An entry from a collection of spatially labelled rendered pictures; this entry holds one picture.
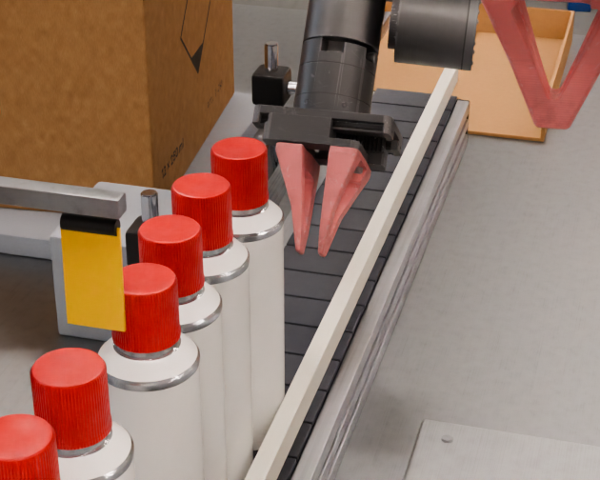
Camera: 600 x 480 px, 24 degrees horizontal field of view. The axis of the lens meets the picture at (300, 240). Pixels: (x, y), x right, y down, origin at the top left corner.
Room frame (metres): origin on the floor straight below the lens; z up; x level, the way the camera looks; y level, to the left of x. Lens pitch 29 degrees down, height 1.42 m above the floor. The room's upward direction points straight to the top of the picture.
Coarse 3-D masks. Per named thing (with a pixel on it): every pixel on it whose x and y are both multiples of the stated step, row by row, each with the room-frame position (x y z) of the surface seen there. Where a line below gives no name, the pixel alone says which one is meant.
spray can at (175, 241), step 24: (168, 216) 0.64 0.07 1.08; (144, 240) 0.62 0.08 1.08; (168, 240) 0.62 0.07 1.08; (192, 240) 0.62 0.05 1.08; (168, 264) 0.61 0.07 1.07; (192, 264) 0.62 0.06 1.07; (192, 288) 0.62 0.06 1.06; (192, 312) 0.61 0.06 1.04; (216, 312) 0.62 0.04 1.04; (192, 336) 0.61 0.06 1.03; (216, 336) 0.62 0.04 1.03; (216, 360) 0.62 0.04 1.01; (216, 384) 0.62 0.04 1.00; (216, 408) 0.62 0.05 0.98; (216, 432) 0.62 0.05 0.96; (216, 456) 0.62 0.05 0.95
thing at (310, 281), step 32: (384, 96) 1.29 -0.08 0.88; (416, 96) 1.29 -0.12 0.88; (320, 192) 1.08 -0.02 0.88; (416, 192) 1.12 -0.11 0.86; (352, 224) 1.02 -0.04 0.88; (288, 256) 0.97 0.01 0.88; (320, 256) 0.97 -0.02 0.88; (384, 256) 0.97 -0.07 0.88; (288, 288) 0.92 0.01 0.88; (320, 288) 0.92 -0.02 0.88; (288, 320) 0.87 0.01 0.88; (320, 320) 0.87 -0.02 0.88; (352, 320) 0.87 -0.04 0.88; (288, 352) 0.83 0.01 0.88; (288, 384) 0.79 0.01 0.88; (320, 384) 0.79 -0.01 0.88
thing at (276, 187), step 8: (384, 16) 1.30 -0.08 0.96; (384, 24) 1.28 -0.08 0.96; (384, 32) 1.28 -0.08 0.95; (280, 168) 0.96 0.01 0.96; (272, 176) 0.94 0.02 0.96; (280, 176) 0.94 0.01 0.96; (272, 184) 0.93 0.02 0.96; (280, 184) 0.93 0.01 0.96; (272, 192) 0.92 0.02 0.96; (280, 192) 0.93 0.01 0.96; (272, 200) 0.91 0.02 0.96; (280, 200) 0.93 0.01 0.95
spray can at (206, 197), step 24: (192, 192) 0.67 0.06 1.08; (216, 192) 0.67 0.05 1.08; (192, 216) 0.67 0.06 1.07; (216, 216) 0.67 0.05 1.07; (216, 240) 0.67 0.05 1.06; (216, 264) 0.66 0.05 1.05; (240, 264) 0.67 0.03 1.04; (216, 288) 0.66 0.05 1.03; (240, 288) 0.67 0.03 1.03; (240, 312) 0.67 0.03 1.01; (240, 336) 0.67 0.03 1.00; (240, 360) 0.67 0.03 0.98; (240, 384) 0.67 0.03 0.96; (240, 408) 0.66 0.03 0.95; (240, 432) 0.66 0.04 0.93; (240, 456) 0.66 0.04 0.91
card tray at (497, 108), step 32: (480, 32) 1.61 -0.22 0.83; (544, 32) 1.59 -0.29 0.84; (384, 64) 1.50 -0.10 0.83; (480, 64) 1.50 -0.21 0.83; (544, 64) 1.50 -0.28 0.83; (480, 96) 1.40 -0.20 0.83; (512, 96) 1.40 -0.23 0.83; (480, 128) 1.32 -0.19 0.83; (512, 128) 1.32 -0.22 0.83; (544, 128) 1.29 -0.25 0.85
